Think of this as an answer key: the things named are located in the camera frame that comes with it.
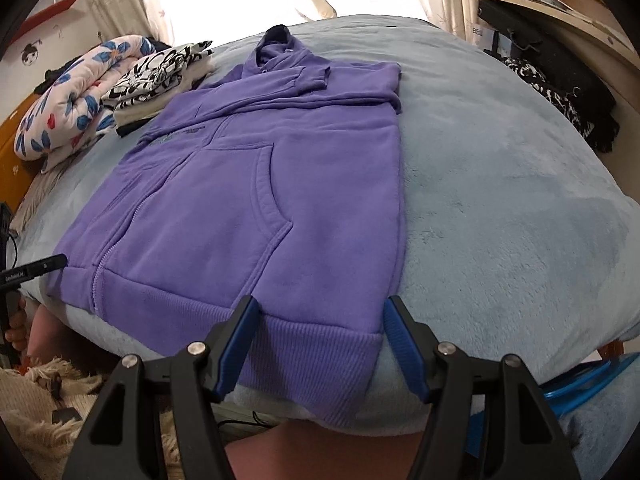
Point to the black and white printed garment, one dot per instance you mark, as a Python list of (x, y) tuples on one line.
[(145, 80)]

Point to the beige pillow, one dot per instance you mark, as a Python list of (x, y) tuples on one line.
[(35, 195)]

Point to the dark clothes pile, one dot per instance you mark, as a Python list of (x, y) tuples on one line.
[(52, 76)]

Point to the face wall sticker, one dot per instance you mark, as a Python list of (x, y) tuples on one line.
[(30, 54)]

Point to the purple zip hoodie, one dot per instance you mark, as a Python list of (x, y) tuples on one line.
[(225, 185)]

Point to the papers on shelf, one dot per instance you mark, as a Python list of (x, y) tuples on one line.
[(600, 22)]

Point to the black folded garment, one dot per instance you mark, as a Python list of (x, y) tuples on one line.
[(131, 129)]

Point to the person's right leg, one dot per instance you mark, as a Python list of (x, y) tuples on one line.
[(325, 455)]

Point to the person's left hand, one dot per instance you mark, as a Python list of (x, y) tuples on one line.
[(19, 332)]

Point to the wooden headboard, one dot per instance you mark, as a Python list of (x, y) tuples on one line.
[(7, 160)]

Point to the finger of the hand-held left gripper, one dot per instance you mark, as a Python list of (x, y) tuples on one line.
[(35, 268)]

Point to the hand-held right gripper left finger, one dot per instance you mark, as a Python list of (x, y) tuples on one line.
[(237, 340)]

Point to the blue-grey fleece blanket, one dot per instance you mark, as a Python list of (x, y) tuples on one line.
[(500, 210)]

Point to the person's left leg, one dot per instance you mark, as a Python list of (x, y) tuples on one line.
[(65, 335)]

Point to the white cardboard box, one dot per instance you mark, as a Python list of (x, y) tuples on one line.
[(480, 32)]

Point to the black and white patterned cloth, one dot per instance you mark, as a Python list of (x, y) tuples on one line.
[(545, 90)]

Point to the black knit garment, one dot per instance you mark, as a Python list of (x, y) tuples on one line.
[(160, 46)]

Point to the blue plastic tub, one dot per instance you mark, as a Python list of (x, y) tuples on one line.
[(590, 375)]

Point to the shaggy cream rug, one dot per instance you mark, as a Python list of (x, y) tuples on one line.
[(40, 410)]

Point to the black bag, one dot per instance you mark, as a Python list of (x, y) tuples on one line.
[(550, 60)]

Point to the red wall shelf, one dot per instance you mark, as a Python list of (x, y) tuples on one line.
[(50, 12)]

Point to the floral padded quilt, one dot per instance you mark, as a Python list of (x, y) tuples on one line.
[(65, 105)]

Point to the person's leg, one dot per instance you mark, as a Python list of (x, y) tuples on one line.
[(65, 335), (325, 455)]

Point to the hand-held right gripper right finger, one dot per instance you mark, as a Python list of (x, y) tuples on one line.
[(407, 345)]

